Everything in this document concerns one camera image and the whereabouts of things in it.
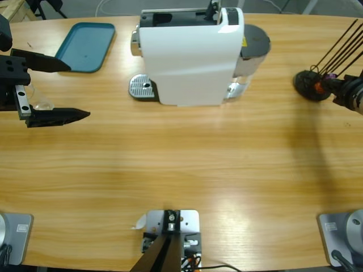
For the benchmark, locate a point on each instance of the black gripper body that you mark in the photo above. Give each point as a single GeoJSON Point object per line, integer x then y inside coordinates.
{"type": "Point", "coordinates": [11, 73]}
{"type": "Point", "coordinates": [346, 90]}

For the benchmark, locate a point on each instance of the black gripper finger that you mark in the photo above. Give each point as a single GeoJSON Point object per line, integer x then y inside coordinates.
{"type": "Point", "coordinates": [54, 116]}
{"type": "Point", "coordinates": [45, 62]}
{"type": "Point", "coordinates": [333, 88]}
{"type": "Point", "coordinates": [337, 81]}

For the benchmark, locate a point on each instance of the clear glass cup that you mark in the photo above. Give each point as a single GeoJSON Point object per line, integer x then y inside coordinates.
{"type": "Point", "coordinates": [42, 105]}

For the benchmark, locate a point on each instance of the white capsule coffee machine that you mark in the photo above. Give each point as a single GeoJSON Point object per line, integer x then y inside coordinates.
{"type": "Point", "coordinates": [184, 56]}

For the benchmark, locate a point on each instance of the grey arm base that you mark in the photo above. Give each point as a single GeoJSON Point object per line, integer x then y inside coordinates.
{"type": "Point", "coordinates": [337, 235]}
{"type": "Point", "coordinates": [17, 238]}

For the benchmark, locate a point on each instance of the orange coffee capsule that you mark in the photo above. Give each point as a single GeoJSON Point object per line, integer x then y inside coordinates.
{"type": "Point", "coordinates": [319, 88]}

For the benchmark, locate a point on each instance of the black capsule holder with rods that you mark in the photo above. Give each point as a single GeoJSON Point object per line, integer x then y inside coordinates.
{"type": "Point", "coordinates": [303, 82]}

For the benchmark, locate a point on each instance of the teal plastic tray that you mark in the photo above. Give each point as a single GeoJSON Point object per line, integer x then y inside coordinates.
{"type": "Point", "coordinates": [88, 42]}

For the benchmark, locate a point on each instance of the thin white metal leg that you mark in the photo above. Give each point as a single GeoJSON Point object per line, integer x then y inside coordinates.
{"type": "Point", "coordinates": [241, 3]}

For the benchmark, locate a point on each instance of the white paper tag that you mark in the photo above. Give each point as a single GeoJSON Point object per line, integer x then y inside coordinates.
{"type": "Point", "coordinates": [140, 222]}

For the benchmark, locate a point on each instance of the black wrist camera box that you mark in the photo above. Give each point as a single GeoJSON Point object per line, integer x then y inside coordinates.
{"type": "Point", "coordinates": [5, 31]}

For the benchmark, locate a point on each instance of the black chair frame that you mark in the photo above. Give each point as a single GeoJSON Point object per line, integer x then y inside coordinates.
{"type": "Point", "coordinates": [42, 3]}

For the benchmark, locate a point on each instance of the white metal frame leg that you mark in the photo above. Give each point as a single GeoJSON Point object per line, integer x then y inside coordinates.
{"type": "Point", "coordinates": [309, 7]}

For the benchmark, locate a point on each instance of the white block with dark post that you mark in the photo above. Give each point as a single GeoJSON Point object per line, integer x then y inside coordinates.
{"type": "Point", "coordinates": [187, 224]}

